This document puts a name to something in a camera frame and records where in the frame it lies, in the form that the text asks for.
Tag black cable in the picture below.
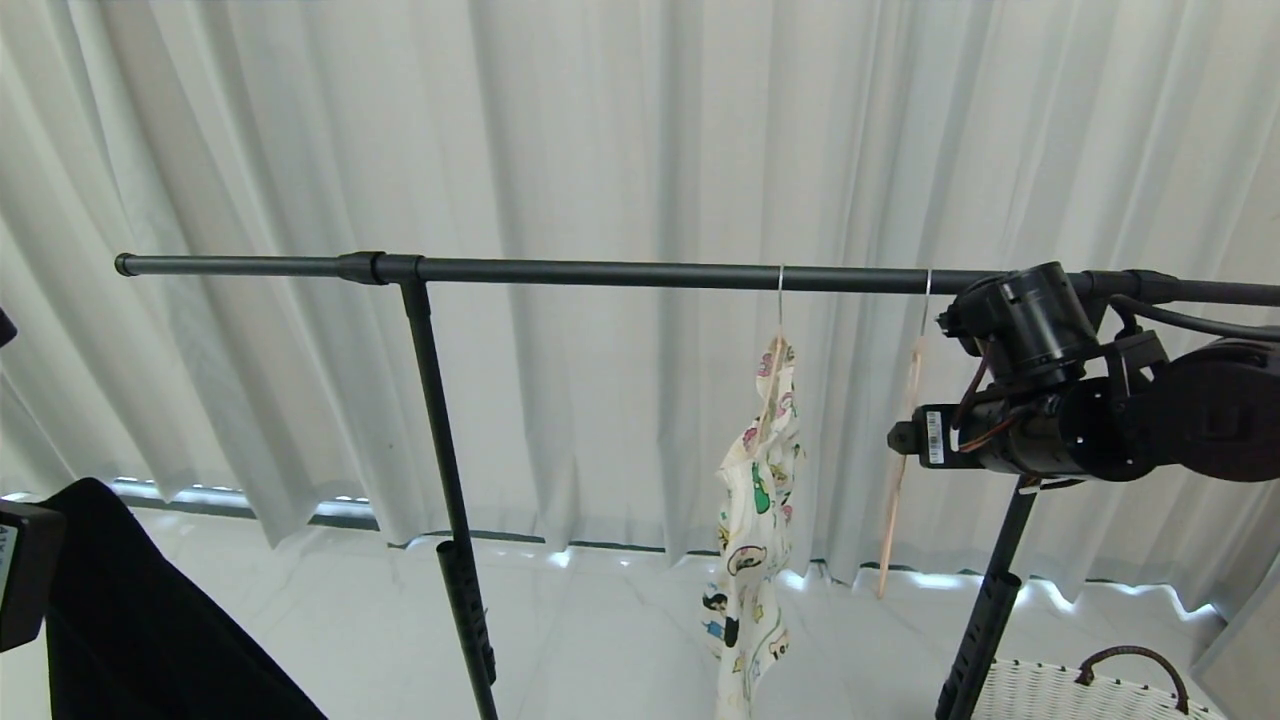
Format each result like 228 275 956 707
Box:
1105 293 1280 343

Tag white curtain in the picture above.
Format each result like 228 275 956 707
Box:
0 0 1280 621

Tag white laundry basket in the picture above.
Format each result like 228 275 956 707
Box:
975 645 1229 720

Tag black garment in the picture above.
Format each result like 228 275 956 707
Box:
45 478 329 720

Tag pink clothes hanger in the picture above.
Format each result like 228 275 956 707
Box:
878 268 933 599
752 265 799 446

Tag cream printed garment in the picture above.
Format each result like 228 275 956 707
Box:
702 335 806 720

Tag black clothes rack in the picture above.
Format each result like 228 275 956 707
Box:
113 250 1280 720

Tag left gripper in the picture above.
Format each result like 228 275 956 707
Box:
0 500 66 653

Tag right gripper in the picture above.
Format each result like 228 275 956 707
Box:
915 385 1151 479

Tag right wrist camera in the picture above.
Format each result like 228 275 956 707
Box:
1100 328 1171 401

